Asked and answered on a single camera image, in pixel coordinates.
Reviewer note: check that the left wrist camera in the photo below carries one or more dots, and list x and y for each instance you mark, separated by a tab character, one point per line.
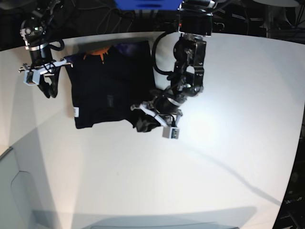
171	132

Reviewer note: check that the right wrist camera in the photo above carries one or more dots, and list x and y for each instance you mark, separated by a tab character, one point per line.
31	77

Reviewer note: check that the black equipment box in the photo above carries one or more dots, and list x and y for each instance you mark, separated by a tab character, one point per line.
292	211

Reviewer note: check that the black T-shirt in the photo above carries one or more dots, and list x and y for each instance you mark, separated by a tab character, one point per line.
106	82

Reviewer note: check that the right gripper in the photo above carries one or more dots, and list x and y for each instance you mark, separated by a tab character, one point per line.
42	61

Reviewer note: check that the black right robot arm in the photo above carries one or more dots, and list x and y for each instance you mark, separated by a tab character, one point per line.
36	30

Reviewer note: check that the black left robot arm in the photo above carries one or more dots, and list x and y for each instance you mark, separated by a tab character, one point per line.
186	80

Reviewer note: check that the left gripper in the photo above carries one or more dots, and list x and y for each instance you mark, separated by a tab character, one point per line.
163	110

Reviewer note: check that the white garment label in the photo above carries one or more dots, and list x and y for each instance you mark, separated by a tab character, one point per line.
76	112

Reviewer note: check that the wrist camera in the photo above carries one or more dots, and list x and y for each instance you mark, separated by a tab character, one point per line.
171	132
31	77

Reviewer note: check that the blue box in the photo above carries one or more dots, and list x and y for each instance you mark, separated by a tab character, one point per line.
148	4

